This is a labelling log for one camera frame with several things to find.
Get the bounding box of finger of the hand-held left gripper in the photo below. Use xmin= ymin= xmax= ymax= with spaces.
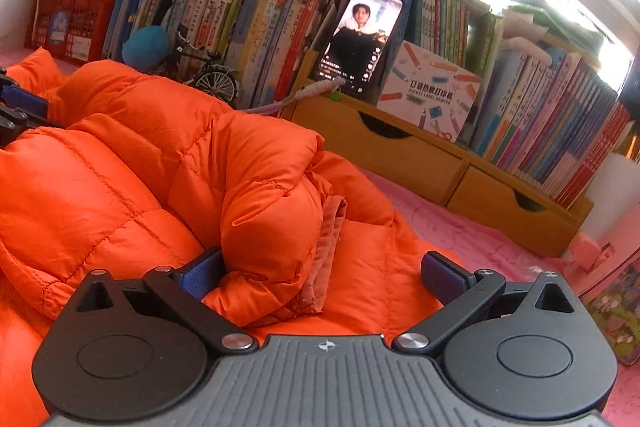
xmin=0 ymin=104 xmax=31 ymax=145
xmin=0 ymin=74 xmax=51 ymax=115

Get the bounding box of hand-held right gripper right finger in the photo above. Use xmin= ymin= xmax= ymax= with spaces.
xmin=392 ymin=251 xmax=576 ymax=355

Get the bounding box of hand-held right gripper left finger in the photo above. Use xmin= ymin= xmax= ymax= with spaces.
xmin=75 ymin=247 xmax=261 ymax=355

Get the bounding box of orange puffer jacket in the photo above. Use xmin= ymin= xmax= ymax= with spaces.
xmin=0 ymin=48 xmax=473 ymax=427

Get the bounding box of red plastic crate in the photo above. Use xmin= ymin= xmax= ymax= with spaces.
xmin=24 ymin=0 xmax=117 ymax=64

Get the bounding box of clear plastic wrapper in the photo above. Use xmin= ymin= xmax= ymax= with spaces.
xmin=515 ymin=254 xmax=573 ymax=280

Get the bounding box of wooden drawer organizer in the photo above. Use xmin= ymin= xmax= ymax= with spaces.
xmin=290 ymin=49 xmax=596 ymax=258

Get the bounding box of blue plush ball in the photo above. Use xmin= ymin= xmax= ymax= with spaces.
xmin=122 ymin=26 xmax=171 ymax=72

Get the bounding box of pink toy dollhouse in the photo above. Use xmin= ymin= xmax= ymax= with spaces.
xmin=567 ymin=232 xmax=640 ymax=365

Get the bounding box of white pencil print box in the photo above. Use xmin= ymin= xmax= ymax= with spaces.
xmin=376 ymin=41 xmax=483 ymax=144

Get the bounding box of row of pastel spine books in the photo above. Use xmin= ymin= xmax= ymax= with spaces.
xmin=470 ymin=42 xmax=636 ymax=210

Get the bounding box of black miniature bicycle model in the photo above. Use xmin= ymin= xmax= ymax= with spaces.
xmin=172 ymin=32 xmax=238 ymax=95

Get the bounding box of row of thin booklets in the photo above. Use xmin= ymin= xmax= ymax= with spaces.
xmin=612 ymin=117 xmax=640 ymax=162

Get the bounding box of row of picture books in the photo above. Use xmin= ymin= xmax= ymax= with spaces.
xmin=102 ymin=0 xmax=346 ymax=110

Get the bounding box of black smartphone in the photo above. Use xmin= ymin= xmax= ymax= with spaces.
xmin=312 ymin=0 xmax=403 ymax=100

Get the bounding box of row of slim green books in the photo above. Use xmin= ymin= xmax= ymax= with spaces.
xmin=347 ymin=0 xmax=501 ymax=78

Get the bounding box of folded teal cloth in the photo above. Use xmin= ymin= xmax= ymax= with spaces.
xmin=505 ymin=0 xmax=611 ymax=52

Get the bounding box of white charging cable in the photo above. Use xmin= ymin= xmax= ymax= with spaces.
xmin=247 ymin=77 xmax=347 ymax=116

